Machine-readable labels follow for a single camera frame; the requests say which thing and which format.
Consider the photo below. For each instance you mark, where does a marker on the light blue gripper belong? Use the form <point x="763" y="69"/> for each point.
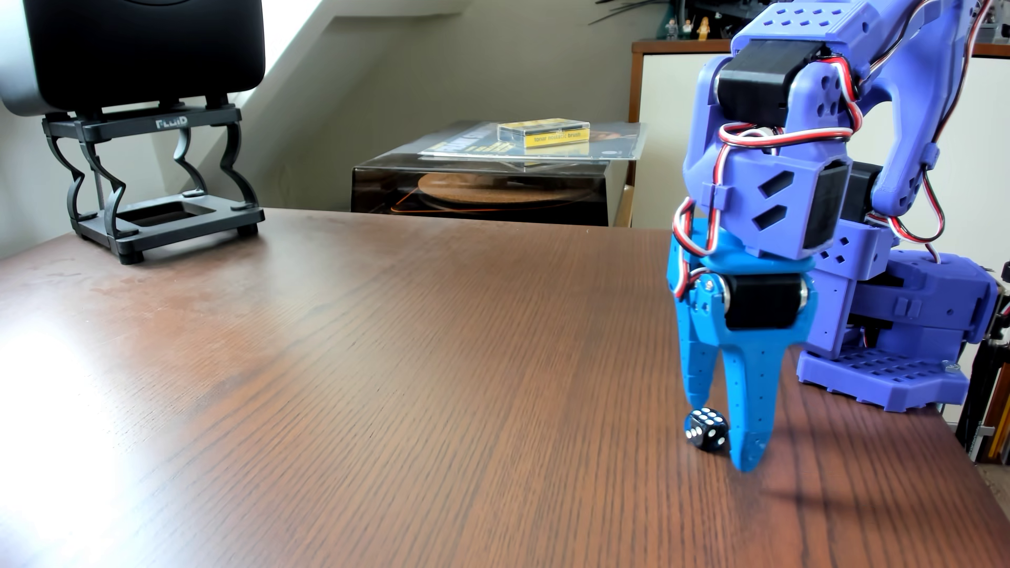
<point x="757" y="336"/>

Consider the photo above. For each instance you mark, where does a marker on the dark blue dice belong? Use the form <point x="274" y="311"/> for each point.
<point x="705" y="432"/>

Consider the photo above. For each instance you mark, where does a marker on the purple blue robot arm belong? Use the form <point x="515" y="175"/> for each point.
<point x="789" y="189"/>

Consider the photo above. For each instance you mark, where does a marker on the tan wooden board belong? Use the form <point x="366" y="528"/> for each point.
<point x="625" y="207"/>

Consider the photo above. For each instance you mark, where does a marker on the black metal stand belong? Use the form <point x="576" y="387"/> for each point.
<point x="982" y="379"/>

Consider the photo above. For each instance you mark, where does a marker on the white cabinet with wooden top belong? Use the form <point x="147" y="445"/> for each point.
<point x="663" y="118"/>

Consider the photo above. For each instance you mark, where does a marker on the yellow cassette case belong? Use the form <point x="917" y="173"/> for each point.
<point x="544" y="132"/>

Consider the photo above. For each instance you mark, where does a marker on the turntable with clear cover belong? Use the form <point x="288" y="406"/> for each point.
<point x="473" y="189"/>

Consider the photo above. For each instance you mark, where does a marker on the small yellow figurine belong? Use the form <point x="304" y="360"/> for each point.
<point x="703" y="29"/>

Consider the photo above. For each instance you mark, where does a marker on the dark brick model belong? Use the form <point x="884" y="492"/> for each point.
<point x="726" y="8"/>

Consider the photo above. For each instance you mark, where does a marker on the dark plant leaves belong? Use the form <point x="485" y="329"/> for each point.
<point x="631" y="6"/>

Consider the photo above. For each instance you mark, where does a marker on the black speaker stand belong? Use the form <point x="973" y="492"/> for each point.
<point x="170" y="122"/>

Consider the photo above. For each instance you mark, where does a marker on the black studio speaker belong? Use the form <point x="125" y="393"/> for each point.
<point x="142" y="47"/>

